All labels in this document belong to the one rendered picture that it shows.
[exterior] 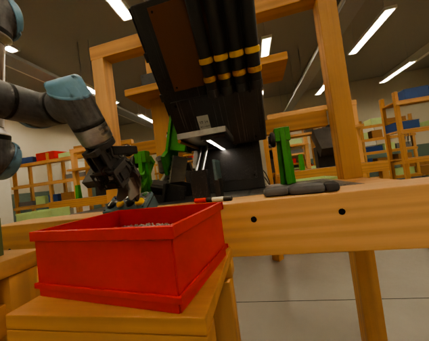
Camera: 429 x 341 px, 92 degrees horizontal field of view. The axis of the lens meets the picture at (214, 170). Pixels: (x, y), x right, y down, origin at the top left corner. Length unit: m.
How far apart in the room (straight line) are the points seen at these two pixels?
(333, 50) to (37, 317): 1.44
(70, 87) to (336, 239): 0.70
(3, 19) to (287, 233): 0.96
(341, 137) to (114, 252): 1.14
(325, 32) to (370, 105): 11.16
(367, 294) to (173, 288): 1.21
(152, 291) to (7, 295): 0.45
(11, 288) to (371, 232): 0.87
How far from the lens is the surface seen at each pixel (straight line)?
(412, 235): 0.69
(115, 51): 1.68
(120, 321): 0.39
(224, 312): 0.57
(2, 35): 0.90
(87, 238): 0.41
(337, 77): 1.33
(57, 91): 0.55
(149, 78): 1.38
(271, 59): 1.19
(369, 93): 12.63
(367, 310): 1.47
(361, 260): 1.36
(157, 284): 0.34
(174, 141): 0.90
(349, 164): 1.26
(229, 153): 0.98
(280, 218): 0.59
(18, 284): 0.74
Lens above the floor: 0.98
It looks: 2 degrees up
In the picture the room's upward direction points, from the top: 7 degrees counter-clockwise
